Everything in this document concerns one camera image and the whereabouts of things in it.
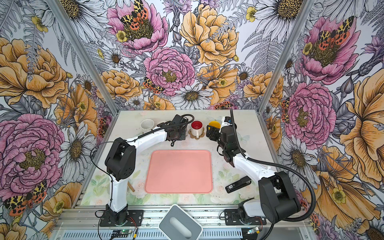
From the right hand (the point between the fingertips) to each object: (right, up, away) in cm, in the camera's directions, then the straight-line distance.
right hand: (211, 131), depth 87 cm
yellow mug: (+3, +4, +15) cm, 16 cm away
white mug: (-42, +4, +14) cm, 44 cm away
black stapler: (+15, -29, -4) cm, 32 cm away
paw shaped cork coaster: (-11, -5, +19) cm, 22 cm away
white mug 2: (-29, +5, 0) cm, 30 cm away
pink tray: (-19, -25, +7) cm, 33 cm away
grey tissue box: (-18, -44, -14) cm, 50 cm away
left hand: (-19, -5, +9) cm, 22 cm away
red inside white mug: (-9, +1, +17) cm, 19 cm away
